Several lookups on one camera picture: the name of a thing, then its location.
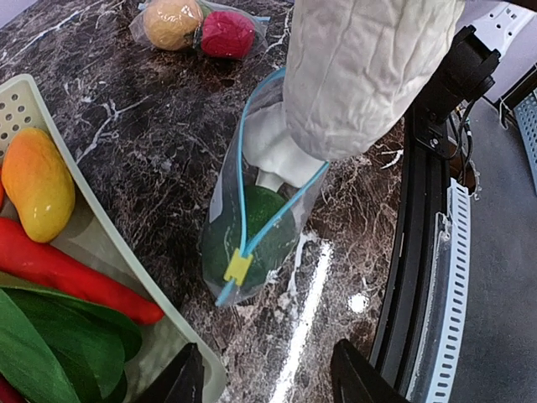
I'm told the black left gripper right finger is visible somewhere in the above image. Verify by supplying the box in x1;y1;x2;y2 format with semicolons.
331;339;408;403

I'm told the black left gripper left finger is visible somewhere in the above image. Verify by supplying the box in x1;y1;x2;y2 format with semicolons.
151;343;204;403

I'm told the dark green toy vegetable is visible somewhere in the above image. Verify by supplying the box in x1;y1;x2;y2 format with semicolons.
201;185;297;299

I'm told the beige perforated plastic basket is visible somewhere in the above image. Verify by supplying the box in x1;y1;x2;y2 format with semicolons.
1;74;227;402

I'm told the spare clear zip bag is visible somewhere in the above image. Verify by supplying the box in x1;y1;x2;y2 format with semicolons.
201;69;329;306

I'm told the white toy garlic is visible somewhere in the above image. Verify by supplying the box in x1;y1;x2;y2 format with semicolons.
242;102;324;191

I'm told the red toy apple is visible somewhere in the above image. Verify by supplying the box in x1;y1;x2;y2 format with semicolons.
201;11;256;60

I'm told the clear zip bag blue zipper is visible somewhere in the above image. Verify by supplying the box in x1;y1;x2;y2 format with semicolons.
129;0;270;60

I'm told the yellow peach toy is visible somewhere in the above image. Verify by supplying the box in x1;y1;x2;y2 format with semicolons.
143;0;203;50

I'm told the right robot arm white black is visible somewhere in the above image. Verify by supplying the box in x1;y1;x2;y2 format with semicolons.
405;1;536;160

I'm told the green white bok choy toy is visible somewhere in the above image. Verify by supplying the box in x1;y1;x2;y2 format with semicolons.
1;286;142;402

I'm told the red chili pepper toy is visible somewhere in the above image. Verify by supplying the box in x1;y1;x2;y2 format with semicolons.
1;217;164;325

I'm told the yellow orange mango toy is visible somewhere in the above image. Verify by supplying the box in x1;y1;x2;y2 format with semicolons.
1;128;76;243

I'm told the blue perforated background basket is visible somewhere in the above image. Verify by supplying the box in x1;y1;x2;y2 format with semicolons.
514;90;537;190

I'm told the white slotted cable duct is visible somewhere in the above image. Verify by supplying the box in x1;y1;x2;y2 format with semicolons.
406;179;471;402

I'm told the black front rail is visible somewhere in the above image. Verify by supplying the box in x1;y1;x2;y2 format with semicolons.
369;107;450;402

